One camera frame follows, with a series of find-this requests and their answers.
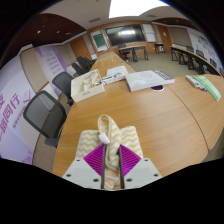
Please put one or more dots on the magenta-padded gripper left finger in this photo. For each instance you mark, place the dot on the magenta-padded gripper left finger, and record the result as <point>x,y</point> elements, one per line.
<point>81,171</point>

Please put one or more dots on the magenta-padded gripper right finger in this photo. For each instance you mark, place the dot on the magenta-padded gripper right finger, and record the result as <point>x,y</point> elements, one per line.
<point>141,171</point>

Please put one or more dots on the cream zigzag patterned towel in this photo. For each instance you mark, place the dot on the cream zigzag patterned towel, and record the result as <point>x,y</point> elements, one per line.
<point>123,138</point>

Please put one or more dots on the black mesh office chair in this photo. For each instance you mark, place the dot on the black mesh office chair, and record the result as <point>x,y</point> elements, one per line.
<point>41,115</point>
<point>63,83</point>

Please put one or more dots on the open white cardboard box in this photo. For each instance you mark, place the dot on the open white cardboard box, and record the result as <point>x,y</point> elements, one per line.
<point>86,91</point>

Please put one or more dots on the thick white book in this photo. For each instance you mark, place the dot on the thick white book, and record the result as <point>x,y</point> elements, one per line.
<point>145,81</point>

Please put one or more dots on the white printed paper sheets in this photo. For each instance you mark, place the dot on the white printed paper sheets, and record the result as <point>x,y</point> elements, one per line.
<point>116,71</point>

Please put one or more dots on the white marker box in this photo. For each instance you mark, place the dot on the white marker box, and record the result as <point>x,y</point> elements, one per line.
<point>193,81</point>

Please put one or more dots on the row of black office chairs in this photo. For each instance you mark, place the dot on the row of black office chairs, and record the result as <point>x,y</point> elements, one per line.
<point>83,63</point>

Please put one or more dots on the green booklet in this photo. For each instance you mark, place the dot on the green booklet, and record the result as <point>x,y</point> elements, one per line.
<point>210,86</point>

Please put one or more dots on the wooden desk with black legs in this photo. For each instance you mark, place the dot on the wooden desk with black legs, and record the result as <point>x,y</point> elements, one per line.
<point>133,48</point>

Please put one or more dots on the long curved wooden side table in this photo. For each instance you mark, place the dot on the long curved wooden side table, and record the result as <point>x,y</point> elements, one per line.
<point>186,54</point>

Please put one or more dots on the small dark side desk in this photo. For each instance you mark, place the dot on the small dark side desk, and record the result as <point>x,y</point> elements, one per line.
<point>159,44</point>

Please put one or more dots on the group of dark side chairs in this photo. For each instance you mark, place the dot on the group of dark side chairs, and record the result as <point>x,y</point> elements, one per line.
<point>200,53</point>

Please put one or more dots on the green-topped whiteboard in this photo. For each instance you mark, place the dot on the green-topped whiteboard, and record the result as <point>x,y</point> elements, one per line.
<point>99,40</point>

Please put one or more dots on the plain white whiteboard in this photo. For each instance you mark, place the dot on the plain white whiteboard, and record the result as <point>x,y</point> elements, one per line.
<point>149,32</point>

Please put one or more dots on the large bright ceiling light panel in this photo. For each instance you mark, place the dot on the large bright ceiling light panel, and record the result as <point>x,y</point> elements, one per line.
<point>133,8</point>

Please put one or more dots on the large black wall screen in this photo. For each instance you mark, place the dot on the large black wall screen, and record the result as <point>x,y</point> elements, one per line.
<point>125,34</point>

